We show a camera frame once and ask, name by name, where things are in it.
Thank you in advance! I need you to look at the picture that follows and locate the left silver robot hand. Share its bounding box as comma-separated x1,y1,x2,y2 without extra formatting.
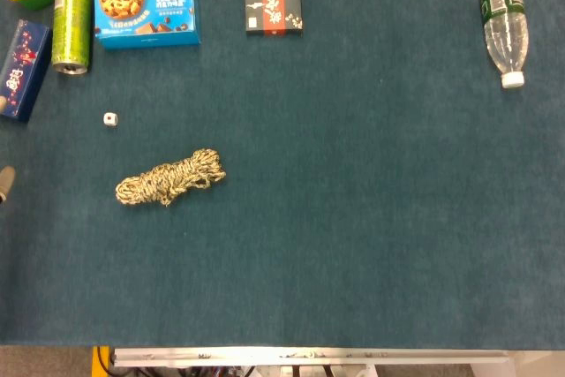
0,94,17,205

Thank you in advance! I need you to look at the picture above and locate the dark blue carton box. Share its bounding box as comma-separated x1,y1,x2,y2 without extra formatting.
0,19,54,124

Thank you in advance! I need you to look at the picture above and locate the green drink can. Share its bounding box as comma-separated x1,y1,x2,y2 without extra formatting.
51,0,94,77

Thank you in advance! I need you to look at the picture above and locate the blue cookie box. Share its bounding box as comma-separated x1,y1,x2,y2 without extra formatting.
93,0,202,51

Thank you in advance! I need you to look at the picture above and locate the teal felt table cloth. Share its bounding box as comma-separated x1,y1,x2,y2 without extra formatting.
0,0,565,351

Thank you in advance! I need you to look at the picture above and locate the clear plastic water bottle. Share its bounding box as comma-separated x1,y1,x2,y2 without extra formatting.
475,0,531,89

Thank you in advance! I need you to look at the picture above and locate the beige braided rope bundle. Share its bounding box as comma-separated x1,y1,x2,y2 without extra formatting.
115,147,228,207

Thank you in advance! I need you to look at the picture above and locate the yellow frame piece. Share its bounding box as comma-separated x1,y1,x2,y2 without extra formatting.
91,345,112,377

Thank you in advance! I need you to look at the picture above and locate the aluminium table edge rail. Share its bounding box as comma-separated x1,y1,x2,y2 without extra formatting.
109,346,518,369

